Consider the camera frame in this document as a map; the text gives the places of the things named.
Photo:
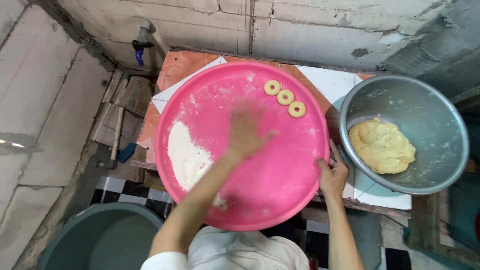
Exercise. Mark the blue plastic piece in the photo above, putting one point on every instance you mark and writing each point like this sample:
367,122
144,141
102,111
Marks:
126,153

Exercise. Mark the large metal bowl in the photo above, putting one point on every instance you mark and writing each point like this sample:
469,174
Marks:
408,131

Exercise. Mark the yellow dough lump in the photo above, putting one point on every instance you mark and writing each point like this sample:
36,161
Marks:
380,146

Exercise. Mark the pile of white flour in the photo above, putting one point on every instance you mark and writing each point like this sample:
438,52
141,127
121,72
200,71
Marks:
187,157

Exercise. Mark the person's right hand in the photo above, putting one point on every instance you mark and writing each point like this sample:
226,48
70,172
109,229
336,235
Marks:
333,175

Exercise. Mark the large pink round tray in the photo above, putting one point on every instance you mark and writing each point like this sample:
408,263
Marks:
240,150

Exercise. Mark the grey plastic bucket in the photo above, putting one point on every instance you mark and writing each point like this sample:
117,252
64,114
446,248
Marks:
101,240

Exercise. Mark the person's white shirt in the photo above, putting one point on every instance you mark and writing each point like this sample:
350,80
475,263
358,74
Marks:
232,251

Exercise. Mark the person's left hand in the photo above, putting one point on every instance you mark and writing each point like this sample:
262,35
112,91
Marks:
243,137

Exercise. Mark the stack of wooden planks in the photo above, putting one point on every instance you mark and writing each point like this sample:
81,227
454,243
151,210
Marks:
122,108

